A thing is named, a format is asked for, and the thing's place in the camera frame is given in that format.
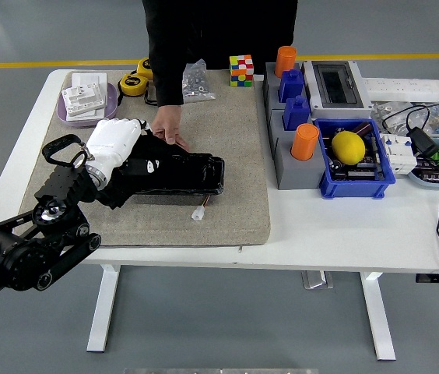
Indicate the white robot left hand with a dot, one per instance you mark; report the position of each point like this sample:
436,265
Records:
112,142

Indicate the person's right hand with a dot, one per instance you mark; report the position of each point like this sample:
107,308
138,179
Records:
168,122

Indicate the black rag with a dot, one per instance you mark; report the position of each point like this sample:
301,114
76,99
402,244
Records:
145,150

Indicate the black glossy panel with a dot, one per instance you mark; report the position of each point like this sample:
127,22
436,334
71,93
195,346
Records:
200,175

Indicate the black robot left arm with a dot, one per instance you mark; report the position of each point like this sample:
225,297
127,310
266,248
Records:
21,261

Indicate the person's right forearm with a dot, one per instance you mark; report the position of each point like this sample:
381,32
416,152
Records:
168,82

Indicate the purple tray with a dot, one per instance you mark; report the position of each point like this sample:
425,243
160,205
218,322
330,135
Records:
87,121

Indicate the white cover plate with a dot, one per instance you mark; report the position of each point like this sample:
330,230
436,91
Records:
109,101

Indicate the clear bag of nuts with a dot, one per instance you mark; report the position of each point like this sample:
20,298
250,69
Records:
198,83

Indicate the white socket plate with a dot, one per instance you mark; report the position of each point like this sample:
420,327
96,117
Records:
83,99

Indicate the yellow tape measure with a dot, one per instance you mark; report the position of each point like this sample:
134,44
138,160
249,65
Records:
145,67
130,85

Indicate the colourful puzzle cube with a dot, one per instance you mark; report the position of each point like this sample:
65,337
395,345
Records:
241,72

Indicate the grey-brown mat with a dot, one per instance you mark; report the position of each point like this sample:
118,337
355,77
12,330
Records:
165,228

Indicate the grey holder block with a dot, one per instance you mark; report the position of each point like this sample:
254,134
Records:
299,175
271,89

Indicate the person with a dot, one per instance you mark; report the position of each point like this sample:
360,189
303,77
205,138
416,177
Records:
223,27

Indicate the blue block with knob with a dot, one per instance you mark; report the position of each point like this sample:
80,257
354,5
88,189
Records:
296,113
291,85

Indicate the orange cylinder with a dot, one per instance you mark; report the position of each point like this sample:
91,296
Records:
285,60
304,142

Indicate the grey distribution box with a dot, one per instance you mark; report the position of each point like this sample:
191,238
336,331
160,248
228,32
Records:
336,105

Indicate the white table leg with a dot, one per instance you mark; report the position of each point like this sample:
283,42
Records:
102,311
377,315

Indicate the yellow lemon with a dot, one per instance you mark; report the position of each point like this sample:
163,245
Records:
348,147

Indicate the brown cylindrical capacitor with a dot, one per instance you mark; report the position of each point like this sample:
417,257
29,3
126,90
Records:
361,128

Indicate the blue plastic bin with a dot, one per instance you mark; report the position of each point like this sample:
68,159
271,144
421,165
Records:
353,189

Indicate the dark circuit board parts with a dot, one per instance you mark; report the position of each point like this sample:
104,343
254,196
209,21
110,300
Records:
359,171

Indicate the silver floor plate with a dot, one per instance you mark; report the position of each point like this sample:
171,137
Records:
317,280

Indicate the clear bag of washers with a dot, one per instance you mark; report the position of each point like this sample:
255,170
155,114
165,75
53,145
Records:
387,113

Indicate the white circuit breaker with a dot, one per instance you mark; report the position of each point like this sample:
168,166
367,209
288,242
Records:
396,154

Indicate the white power strip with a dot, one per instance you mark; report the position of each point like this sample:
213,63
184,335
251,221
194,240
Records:
398,90

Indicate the brown electronic modules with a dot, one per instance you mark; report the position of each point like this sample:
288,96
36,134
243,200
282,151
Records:
431,171

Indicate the white flat switch plate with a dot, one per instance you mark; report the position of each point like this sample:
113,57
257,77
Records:
89,79

